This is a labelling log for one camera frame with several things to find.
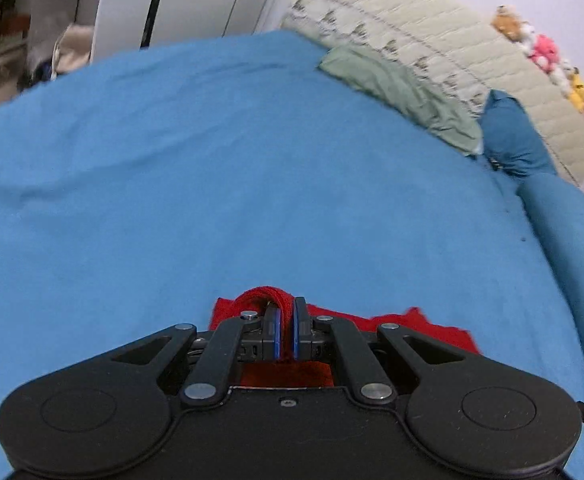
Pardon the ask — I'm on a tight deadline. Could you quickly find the blue bed sheet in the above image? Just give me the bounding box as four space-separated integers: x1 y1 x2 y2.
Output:
0 32 584 479

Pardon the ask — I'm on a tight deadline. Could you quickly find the cream quilted headboard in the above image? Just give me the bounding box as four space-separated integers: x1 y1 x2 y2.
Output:
281 0 584 185

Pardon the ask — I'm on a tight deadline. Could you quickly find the red knit sweater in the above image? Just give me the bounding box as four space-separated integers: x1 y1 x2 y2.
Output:
209 286 480 388

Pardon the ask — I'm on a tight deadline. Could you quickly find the blue duvet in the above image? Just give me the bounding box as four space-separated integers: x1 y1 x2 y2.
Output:
518 174 584 349

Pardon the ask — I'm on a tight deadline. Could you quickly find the green pillow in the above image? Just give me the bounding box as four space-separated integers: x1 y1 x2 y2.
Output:
318 46 484 156

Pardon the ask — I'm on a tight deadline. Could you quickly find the dark blue pillow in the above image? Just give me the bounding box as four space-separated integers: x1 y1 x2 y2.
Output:
478 90 558 178

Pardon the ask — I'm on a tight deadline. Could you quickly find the row of plush toys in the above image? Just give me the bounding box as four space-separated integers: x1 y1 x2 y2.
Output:
490 4 584 117

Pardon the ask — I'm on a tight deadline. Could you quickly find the white wardrobe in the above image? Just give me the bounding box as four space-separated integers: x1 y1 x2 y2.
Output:
92 0 273 62

